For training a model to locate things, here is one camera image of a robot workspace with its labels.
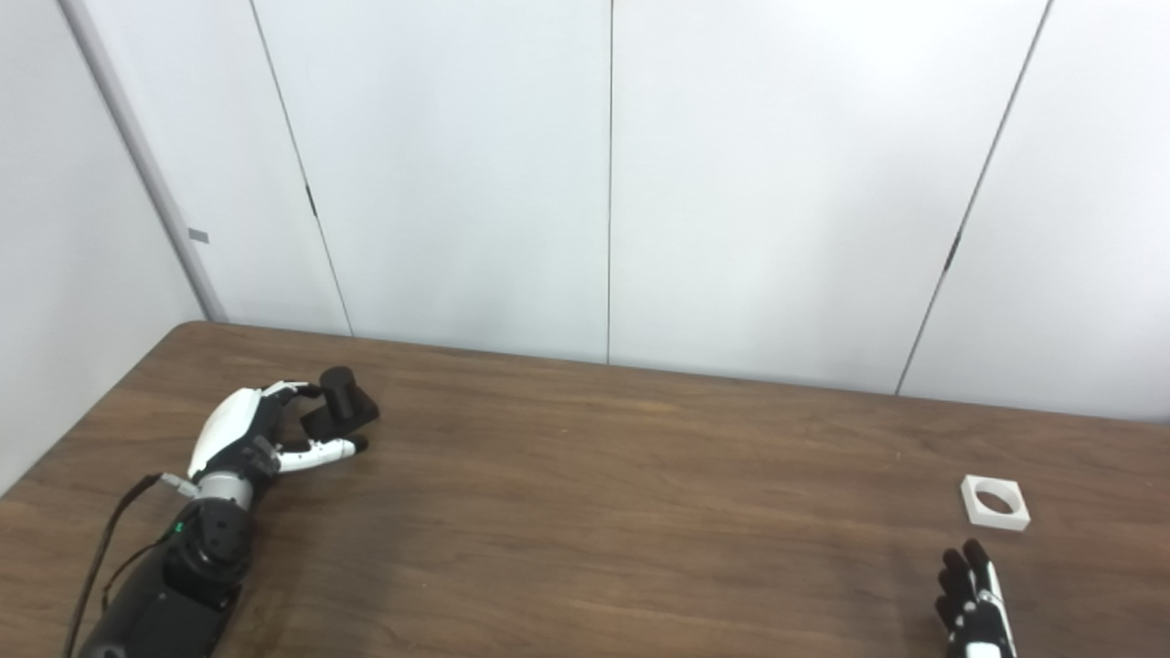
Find white and black right hand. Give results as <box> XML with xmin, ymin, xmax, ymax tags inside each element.
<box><xmin>934</xmin><ymin>538</ymin><xmax>1018</xmax><ymax>658</ymax></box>

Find white and black left hand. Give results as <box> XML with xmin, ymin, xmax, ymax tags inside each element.
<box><xmin>187</xmin><ymin>379</ymin><xmax>369</xmax><ymax>481</ymax></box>

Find white square piece with hole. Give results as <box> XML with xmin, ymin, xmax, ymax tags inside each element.
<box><xmin>960</xmin><ymin>474</ymin><xmax>1031</xmax><ymax>532</ymax></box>

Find black peg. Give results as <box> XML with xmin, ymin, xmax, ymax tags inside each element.
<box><xmin>302</xmin><ymin>366</ymin><xmax>380</xmax><ymax>440</ymax></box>

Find grey corner pole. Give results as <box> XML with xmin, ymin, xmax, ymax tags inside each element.
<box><xmin>59</xmin><ymin>0</ymin><xmax>228</xmax><ymax>323</ymax></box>

